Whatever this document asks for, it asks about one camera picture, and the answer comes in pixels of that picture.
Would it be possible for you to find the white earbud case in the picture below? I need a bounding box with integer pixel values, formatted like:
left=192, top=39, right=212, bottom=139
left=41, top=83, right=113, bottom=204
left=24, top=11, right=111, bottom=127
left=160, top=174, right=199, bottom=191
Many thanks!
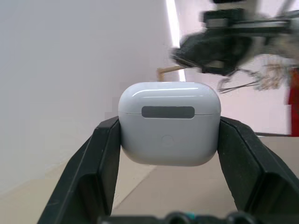
left=118, top=81, right=221, bottom=167

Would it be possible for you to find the slanted wooden beam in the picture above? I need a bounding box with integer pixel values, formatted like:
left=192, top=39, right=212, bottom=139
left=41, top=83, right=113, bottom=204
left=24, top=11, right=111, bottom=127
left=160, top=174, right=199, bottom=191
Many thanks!
left=157, top=65, right=185, bottom=83

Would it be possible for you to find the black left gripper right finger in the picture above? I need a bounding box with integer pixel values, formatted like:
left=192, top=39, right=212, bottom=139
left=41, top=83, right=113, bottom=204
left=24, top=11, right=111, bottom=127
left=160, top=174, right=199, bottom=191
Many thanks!
left=217, top=116, right=299, bottom=224

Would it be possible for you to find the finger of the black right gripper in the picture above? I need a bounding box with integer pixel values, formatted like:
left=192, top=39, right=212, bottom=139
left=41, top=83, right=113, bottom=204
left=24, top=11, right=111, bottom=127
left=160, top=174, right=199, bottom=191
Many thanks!
left=170, top=49, right=237, bottom=76
left=184, top=31, right=255, bottom=62

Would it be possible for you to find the red object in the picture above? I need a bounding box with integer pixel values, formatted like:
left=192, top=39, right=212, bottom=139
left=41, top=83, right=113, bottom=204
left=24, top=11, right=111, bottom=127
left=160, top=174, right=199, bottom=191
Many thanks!
left=287, top=67, right=299, bottom=136

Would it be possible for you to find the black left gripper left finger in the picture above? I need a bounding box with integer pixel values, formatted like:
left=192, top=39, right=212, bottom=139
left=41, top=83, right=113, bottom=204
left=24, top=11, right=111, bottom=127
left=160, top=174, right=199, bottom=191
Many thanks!
left=39, top=116, right=122, bottom=224

